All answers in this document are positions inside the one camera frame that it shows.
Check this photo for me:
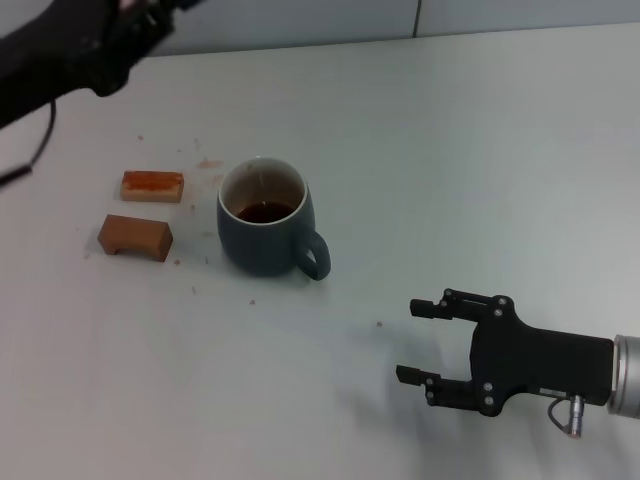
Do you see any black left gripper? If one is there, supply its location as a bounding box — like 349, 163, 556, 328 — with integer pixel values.
0, 0, 207, 129

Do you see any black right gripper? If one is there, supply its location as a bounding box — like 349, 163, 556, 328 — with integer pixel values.
395, 288, 615, 418

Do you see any dark grey ceramic cup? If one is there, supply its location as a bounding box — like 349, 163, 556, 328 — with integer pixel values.
216, 156, 333, 281

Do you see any light stained wooden block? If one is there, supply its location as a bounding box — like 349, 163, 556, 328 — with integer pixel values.
120, 170, 185, 203

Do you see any brown notched wooden block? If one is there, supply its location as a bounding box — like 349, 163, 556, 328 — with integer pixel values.
98, 213, 175, 264

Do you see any right gripper cable with connector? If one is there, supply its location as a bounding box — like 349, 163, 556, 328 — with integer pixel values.
548, 394, 586, 440

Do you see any gripper cable with connector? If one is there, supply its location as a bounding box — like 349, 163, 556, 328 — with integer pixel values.
548, 394, 586, 440
0, 97, 57, 187

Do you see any left gripper cable with connector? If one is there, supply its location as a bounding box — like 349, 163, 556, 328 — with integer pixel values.
0, 97, 57, 187

